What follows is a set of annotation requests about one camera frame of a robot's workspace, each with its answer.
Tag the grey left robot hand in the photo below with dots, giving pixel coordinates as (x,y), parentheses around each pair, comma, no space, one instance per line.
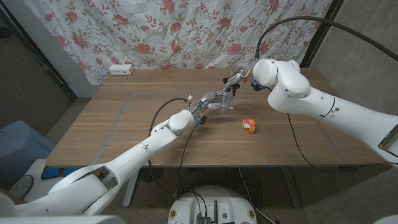
(208,100)

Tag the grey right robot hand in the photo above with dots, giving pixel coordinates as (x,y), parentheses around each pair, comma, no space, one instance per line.
(239,73)

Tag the clear spray bottle black nozzle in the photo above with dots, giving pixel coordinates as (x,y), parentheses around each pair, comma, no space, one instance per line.
(226,102)

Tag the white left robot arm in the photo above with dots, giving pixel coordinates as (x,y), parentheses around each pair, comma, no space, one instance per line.
(124,158)

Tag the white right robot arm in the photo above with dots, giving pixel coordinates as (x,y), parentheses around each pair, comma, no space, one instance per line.
(326,102)

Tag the multicolour Rubik's cube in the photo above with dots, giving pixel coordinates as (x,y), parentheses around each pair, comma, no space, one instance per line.
(248,127)

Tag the floral backdrop cloth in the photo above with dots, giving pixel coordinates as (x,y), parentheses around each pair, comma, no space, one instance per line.
(155,31)

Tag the white power strip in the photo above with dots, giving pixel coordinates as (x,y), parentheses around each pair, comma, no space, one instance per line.
(121,69)

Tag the round black floor fan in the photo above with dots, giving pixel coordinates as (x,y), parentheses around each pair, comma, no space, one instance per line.
(151,175)

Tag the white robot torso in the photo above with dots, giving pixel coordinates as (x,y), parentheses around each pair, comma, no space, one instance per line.
(214,202)

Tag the white table leg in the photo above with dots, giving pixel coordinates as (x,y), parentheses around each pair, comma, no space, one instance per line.
(132,186)

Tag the grey table leg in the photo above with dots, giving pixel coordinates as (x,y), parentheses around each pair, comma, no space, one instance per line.
(290,186)

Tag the white low platform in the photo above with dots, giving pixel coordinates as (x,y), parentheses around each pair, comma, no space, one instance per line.
(34,171)

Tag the blue storage bin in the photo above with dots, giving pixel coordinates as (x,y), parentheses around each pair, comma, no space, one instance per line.
(21,146)

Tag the grey sneaker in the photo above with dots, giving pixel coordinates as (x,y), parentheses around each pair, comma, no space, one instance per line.
(21,186)

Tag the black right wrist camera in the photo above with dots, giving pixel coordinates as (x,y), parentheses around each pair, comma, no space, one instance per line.
(256,85)

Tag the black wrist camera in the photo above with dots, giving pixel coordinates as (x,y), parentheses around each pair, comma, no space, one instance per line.
(256,85)
(201,120)

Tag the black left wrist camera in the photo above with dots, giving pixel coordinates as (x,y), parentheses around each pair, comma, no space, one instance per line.
(201,120)

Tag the black backdrop frame pole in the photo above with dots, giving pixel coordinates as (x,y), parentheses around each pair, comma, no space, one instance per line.
(40,59)
(320,34)

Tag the blue tablet black frame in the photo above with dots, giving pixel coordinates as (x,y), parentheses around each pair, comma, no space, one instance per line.
(53,172)

